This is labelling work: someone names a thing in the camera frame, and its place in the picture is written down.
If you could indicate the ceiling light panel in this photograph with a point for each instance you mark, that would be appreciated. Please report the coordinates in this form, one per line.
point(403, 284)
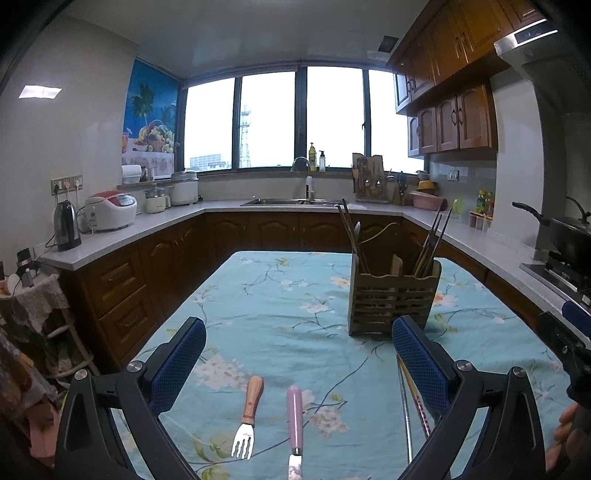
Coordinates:
point(40, 91)

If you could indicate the condiment bottle set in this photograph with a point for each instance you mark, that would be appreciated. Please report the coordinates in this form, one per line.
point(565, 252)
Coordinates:
point(482, 212)

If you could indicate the kitchen window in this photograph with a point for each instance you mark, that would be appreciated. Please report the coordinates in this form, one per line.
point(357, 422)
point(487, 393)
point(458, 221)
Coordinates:
point(272, 120)

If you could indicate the white storage container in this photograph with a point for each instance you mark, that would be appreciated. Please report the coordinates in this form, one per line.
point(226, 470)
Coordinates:
point(131, 174)

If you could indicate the wooden base cabinets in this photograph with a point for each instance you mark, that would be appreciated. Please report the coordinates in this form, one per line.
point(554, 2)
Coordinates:
point(115, 286)

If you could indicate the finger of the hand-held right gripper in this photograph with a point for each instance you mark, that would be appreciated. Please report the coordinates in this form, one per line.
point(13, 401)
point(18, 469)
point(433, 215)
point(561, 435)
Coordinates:
point(577, 316)

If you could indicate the tropical fruit wall poster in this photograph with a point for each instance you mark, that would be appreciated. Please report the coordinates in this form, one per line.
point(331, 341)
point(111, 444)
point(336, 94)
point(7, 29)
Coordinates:
point(150, 106)

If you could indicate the white kitchen countertop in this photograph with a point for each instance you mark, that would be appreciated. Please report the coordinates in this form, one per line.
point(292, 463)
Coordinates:
point(152, 219)

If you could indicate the metal chopstick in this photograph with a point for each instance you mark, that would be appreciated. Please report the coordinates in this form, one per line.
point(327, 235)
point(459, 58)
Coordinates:
point(444, 228)
point(434, 230)

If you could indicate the chrome sink faucet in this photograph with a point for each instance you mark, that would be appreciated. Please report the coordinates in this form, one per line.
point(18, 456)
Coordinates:
point(308, 184)

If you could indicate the steel range hood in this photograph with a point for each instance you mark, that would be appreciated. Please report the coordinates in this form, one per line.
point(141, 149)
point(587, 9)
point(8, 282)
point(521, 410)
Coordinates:
point(549, 55)

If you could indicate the steel electric kettle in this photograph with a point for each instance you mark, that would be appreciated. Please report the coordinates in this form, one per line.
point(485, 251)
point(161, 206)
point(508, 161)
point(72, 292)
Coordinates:
point(67, 226)

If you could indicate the floral blue tablecloth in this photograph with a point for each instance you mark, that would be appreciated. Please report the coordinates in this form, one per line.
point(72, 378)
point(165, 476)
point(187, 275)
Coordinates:
point(286, 314)

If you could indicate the metal spoon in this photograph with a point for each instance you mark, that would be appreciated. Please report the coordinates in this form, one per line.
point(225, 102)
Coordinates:
point(356, 233)

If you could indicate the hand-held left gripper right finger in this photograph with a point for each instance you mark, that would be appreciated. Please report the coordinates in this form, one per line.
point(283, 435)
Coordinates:
point(420, 364)

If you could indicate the wall socket strip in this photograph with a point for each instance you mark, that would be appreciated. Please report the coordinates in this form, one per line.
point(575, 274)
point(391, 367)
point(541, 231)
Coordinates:
point(67, 183)

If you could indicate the person's right hand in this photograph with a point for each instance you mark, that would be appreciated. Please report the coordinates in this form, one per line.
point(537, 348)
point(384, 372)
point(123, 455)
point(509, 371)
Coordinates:
point(563, 429)

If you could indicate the wooden upper cabinets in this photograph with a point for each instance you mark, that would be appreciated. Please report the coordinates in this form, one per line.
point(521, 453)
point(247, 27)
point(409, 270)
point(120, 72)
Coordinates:
point(461, 69)

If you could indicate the white soap bottle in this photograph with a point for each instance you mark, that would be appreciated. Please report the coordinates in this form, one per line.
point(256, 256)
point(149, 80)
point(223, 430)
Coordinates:
point(322, 162)

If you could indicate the pink plastic basin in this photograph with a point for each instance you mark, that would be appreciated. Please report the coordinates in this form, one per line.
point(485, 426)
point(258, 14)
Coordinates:
point(427, 201)

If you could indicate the wooden chopstick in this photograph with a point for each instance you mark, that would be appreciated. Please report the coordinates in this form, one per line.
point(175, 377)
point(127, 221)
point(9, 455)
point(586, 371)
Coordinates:
point(348, 226)
point(422, 258)
point(342, 226)

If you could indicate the yellow bowl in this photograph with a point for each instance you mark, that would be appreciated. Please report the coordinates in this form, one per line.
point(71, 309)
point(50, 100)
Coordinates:
point(427, 185)

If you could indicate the black device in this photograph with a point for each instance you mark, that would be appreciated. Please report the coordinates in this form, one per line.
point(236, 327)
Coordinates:
point(26, 265)

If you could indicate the gas stove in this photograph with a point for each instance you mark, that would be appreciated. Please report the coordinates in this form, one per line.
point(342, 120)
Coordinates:
point(561, 279)

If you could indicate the ceiling vent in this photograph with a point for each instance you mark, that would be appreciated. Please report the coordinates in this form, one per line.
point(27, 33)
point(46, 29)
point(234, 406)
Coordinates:
point(388, 44)

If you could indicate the red and white rice cooker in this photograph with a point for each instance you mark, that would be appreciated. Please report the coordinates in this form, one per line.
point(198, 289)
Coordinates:
point(111, 212)

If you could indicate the steel kitchen sink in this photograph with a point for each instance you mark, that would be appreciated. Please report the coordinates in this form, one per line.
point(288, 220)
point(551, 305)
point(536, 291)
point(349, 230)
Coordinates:
point(286, 201)

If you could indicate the pink chopstick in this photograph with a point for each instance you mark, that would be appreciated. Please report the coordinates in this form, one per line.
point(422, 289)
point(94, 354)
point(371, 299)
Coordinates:
point(419, 406)

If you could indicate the small white cooker pot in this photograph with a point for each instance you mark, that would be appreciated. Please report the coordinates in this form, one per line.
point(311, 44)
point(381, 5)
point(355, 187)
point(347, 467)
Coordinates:
point(158, 201)

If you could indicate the wooden utensil holder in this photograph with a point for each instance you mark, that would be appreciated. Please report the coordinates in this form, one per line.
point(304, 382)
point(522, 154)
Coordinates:
point(392, 300)

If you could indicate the white metal rack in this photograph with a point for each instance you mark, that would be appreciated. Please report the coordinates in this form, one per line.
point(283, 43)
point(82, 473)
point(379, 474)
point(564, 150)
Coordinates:
point(76, 341)

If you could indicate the wooden knife block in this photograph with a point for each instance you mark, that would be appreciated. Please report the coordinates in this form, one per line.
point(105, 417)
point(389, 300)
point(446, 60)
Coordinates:
point(369, 180)

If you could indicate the small wall socket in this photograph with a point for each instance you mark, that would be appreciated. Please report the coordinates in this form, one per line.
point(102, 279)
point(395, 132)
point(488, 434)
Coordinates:
point(453, 175)

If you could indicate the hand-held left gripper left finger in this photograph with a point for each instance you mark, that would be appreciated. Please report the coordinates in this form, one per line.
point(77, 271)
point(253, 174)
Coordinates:
point(178, 364)

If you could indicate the yellow oil bottle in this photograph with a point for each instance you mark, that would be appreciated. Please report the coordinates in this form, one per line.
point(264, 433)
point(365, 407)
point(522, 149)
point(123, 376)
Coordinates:
point(313, 159)

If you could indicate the lace cloth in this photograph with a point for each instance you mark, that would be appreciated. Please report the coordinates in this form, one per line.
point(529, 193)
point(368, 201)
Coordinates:
point(41, 295)

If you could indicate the black wok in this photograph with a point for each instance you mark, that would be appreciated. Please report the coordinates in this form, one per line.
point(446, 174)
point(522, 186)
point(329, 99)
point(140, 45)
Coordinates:
point(572, 235)

